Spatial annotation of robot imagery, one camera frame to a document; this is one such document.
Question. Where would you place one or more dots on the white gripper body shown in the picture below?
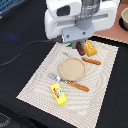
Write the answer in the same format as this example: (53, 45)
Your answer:
(77, 20)

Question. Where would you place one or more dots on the brown sausage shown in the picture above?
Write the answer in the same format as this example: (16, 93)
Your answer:
(80, 49)

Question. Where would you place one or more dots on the orange bread loaf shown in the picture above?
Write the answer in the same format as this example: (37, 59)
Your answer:
(89, 48)

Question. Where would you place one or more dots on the yellow butter box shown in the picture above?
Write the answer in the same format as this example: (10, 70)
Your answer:
(58, 94)

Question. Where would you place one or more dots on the pink brown board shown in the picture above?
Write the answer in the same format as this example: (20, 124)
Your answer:
(116, 32)

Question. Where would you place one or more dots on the round beige plate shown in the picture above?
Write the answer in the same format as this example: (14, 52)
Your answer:
(72, 69)

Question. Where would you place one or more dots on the beige bowl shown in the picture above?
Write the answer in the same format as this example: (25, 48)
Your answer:
(124, 15)

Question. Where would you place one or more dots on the blue basket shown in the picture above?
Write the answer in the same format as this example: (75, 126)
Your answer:
(6, 4)

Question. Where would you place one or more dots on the beige woven placemat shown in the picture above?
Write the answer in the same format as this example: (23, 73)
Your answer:
(82, 108)

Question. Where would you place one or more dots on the wooden handled knife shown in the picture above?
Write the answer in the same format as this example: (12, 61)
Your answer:
(83, 58)

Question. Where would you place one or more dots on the wooden handled fork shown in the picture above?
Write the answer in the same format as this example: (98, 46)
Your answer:
(76, 85)

